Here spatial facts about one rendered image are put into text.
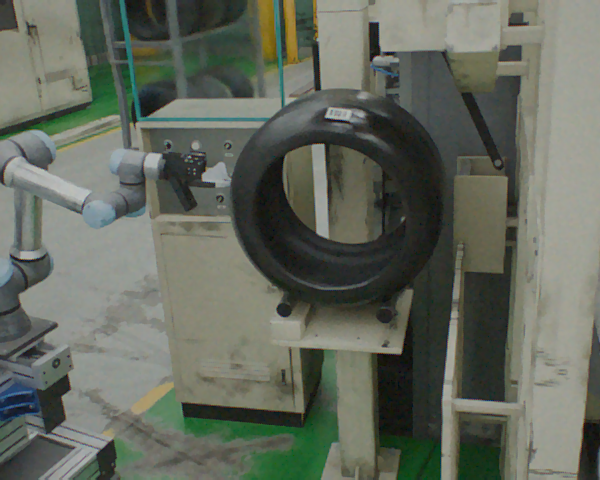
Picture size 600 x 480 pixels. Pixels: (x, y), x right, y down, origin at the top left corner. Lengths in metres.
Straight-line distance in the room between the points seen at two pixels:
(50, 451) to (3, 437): 0.30
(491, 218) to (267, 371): 1.21
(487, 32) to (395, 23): 0.20
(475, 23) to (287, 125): 0.64
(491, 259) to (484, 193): 0.21
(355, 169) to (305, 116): 0.43
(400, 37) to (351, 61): 0.67
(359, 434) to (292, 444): 0.41
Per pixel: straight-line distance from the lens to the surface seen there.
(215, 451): 3.07
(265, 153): 1.91
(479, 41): 1.42
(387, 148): 1.84
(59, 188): 2.18
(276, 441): 3.07
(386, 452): 2.97
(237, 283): 2.83
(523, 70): 1.97
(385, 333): 2.14
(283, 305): 2.07
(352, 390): 2.62
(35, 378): 2.52
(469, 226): 2.22
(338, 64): 2.20
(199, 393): 3.15
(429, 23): 1.52
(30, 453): 2.93
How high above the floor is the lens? 1.88
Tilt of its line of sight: 22 degrees down
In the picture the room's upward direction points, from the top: 4 degrees counter-clockwise
